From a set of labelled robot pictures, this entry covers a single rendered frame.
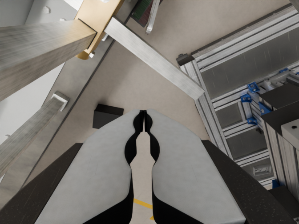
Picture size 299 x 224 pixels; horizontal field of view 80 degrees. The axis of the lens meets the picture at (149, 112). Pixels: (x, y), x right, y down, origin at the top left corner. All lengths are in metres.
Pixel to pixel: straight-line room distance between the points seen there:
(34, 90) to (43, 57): 0.57
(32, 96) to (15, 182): 0.39
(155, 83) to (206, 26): 0.48
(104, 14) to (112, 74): 0.96
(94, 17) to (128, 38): 0.07
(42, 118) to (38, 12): 0.32
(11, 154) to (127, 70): 0.98
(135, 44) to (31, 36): 0.21
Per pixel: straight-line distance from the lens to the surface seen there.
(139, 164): 1.73
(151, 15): 0.27
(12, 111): 0.85
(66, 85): 0.61
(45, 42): 0.21
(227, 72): 1.16
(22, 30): 0.21
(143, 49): 0.37
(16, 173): 0.93
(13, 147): 0.44
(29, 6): 0.68
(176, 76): 0.39
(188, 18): 1.25
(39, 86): 0.74
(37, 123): 0.50
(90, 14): 0.37
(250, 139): 1.48
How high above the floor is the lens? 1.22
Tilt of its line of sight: 61 degrees down
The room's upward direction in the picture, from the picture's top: 178 degrees clockwise
